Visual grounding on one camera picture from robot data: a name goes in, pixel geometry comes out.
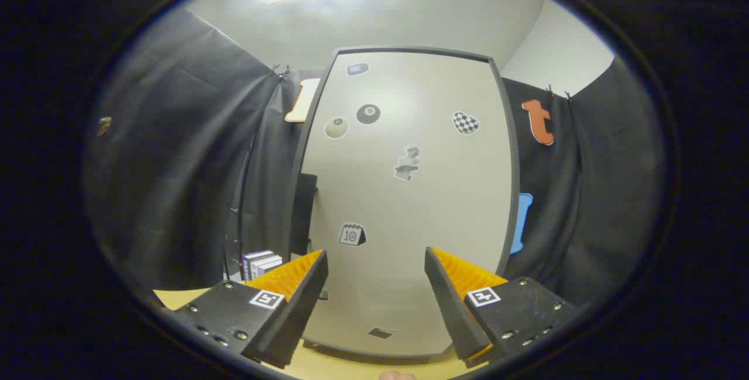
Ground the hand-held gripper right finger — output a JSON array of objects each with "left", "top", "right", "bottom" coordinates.
[{"left": 424, "top": 247, "right": 579, "bottom": 369}]

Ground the black door handle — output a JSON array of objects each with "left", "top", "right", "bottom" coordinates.
[{"left": 291, "top": 173, "right": 318, "bottom": 256}]

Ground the black backdrop cloth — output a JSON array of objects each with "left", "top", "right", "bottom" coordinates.
[{"left": 85, "top": 8, "right": 665, "bottom": 310}]

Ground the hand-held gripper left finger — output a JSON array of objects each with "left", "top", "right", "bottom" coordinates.
[{"left": 174, "top": 249, "right": 328, "bottom": 370}]

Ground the dark grey cabinet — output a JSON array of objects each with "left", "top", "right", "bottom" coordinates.
[{"left": 287, "top": 46, "right": 521, "bottom": 363}]

